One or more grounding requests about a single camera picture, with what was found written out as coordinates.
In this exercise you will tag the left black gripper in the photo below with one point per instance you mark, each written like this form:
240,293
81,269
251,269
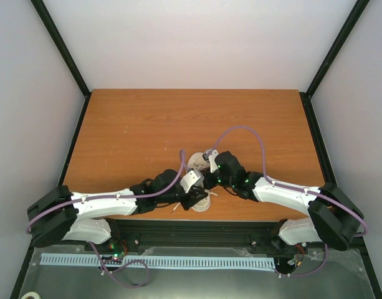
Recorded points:
194,194

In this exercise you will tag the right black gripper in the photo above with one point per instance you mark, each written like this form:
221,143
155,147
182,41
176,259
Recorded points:
208,184

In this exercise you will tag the white shoelace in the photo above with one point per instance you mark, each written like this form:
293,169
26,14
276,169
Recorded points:
201,203

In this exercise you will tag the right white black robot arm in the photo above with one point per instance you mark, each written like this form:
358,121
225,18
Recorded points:
330,215

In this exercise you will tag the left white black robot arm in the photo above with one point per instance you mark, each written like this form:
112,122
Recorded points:
65,215

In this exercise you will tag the left electronics board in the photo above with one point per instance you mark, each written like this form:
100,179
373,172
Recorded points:
117,252

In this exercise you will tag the electronics board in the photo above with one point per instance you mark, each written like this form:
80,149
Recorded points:
117,252
284,267

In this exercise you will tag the right electronics board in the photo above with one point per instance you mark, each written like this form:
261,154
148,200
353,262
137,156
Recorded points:
284,267

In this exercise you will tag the white tape roll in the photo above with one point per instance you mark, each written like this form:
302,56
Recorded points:
31,295

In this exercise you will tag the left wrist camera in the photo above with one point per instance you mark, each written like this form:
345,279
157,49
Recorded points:
190,179

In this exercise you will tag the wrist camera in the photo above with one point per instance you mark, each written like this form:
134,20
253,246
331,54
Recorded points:
209,156
190,179

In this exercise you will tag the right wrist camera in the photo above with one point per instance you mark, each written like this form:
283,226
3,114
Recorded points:
209,156

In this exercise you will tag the light blue cable duct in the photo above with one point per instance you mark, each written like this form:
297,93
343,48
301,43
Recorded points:
161,262

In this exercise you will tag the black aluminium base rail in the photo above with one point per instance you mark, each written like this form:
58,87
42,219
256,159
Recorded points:
138,235

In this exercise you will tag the right black frame post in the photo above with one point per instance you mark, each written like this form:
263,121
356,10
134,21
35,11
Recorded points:
346,29

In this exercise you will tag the black frame post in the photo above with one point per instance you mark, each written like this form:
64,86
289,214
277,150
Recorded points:
346,29
49,24

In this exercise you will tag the left black frame post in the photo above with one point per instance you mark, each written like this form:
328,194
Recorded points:
49,24

